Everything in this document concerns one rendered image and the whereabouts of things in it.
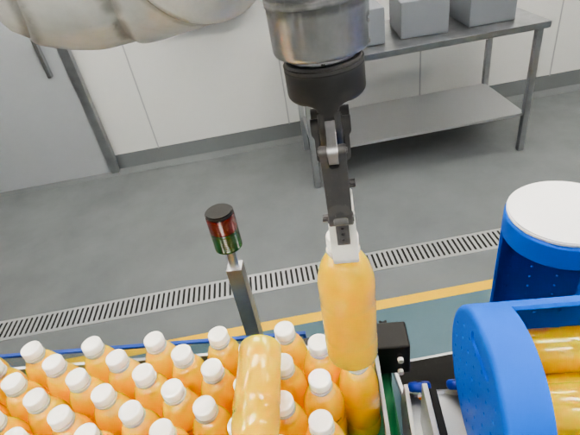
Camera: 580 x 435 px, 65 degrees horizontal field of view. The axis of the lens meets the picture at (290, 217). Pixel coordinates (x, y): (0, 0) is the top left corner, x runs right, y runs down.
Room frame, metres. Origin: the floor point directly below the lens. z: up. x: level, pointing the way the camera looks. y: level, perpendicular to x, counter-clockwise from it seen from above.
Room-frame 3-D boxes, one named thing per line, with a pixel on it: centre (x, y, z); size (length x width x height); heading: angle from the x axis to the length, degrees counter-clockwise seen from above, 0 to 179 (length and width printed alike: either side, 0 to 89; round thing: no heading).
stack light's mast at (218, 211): (0.83, 0.15, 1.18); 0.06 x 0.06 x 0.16
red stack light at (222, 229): (0.83, 0.15, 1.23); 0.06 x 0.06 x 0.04
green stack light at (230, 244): (0.83, 0.15, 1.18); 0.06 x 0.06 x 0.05
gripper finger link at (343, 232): (0.38, -0.05, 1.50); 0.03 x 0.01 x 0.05; 171
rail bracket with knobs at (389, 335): (0.62, -0.17, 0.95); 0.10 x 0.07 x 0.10; 172
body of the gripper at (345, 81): (0.42, -0.06, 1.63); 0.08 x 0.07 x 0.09; 171
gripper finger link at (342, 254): (0.40, -0.06, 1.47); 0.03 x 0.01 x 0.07; 81
